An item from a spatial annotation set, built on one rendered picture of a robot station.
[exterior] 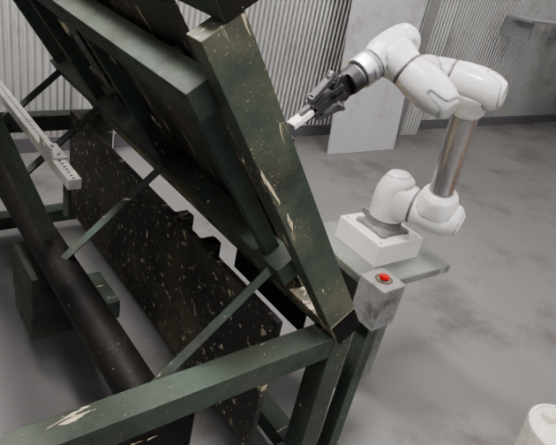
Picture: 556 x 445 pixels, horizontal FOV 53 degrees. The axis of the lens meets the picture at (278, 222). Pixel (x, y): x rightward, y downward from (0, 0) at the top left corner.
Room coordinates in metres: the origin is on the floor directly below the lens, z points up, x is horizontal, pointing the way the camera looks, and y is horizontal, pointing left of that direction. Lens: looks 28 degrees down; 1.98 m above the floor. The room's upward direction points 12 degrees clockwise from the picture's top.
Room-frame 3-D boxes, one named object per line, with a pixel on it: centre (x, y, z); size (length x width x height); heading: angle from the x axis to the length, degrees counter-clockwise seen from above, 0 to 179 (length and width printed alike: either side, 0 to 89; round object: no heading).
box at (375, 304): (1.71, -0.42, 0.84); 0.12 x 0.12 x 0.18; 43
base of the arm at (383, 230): (2.29, -0.45, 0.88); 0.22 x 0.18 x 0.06; 41
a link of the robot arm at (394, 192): (2.27, -0.48, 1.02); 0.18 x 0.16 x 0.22; 65
